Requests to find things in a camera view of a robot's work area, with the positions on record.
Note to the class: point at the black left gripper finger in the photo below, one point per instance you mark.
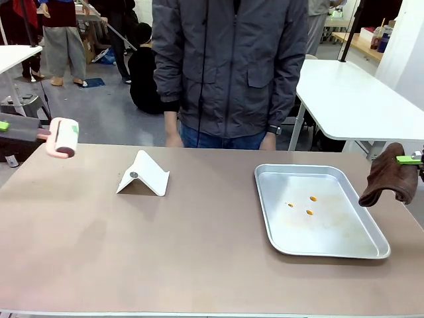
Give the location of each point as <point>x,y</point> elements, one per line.
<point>20,127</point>
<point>16,150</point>

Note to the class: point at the dark brown cloth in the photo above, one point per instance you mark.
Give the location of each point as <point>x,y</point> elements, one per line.
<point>384,179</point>

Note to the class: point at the pink white lint roller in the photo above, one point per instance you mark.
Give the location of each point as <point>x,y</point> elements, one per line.
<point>64,137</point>

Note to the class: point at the person right forearm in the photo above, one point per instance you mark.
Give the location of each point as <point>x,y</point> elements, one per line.
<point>167,92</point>

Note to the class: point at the person left forearm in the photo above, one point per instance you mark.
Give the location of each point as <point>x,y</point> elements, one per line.
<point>288,96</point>

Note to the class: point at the person left hand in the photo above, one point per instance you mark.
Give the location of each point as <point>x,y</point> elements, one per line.
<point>268,141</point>

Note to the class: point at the person right hand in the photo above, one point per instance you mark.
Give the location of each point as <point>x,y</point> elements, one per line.
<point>174,137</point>

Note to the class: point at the grey metal step stool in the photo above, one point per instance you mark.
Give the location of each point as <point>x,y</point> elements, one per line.
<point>26,104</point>

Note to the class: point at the small white side table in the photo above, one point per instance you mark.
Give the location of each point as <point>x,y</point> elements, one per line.
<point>16,54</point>

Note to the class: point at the large white side table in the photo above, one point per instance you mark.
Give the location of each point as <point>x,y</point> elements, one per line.
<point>357,106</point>

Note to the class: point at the blue floor mat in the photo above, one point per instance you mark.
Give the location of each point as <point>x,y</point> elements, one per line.
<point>92,82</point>

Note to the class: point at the person in grey trousers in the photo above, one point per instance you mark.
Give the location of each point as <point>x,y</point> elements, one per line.
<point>63,43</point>

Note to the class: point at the black tripod pole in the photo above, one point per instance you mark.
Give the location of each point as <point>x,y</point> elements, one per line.
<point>30,26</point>

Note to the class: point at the person in dark red clothes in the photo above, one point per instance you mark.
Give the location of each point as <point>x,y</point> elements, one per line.
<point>16,20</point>

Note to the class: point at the brown cardboard box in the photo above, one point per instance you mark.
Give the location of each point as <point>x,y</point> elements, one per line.
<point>87,43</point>

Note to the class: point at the blue plastic bag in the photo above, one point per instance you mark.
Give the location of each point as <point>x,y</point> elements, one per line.
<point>106,56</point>

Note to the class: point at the silver metal tray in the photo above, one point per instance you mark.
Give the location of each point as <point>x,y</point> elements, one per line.
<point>318,232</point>

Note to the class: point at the blue cup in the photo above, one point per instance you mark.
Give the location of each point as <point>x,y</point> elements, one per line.
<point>383,43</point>

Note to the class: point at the wooden background table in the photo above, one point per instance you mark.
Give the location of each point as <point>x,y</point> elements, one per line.
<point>361,46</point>

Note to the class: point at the brown drink bottle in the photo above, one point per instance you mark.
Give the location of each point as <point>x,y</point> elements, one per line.
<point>376,38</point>

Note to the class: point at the standing person in dark clothes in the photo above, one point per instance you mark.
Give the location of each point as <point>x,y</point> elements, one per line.
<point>119,49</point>

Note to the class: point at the white folded roller stand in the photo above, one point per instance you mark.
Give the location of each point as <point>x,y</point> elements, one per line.
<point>145,175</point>

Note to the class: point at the crouching person in black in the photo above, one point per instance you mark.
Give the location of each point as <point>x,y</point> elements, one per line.
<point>144,76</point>

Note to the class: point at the long white stick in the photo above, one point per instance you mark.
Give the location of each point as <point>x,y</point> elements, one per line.
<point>116,31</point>

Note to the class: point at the black wrist watch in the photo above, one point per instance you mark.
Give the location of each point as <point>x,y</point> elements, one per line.
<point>275,130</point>

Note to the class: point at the black vertical pole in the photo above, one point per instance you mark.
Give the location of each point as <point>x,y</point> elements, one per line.
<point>349,30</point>

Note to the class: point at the person in light grey clothes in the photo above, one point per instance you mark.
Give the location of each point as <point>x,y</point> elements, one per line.
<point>316,26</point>

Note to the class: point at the blue jeans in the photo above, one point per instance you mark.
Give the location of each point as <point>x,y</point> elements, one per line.
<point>215,140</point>

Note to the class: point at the person in grey jacket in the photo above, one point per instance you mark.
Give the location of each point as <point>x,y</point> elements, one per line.
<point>228,66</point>

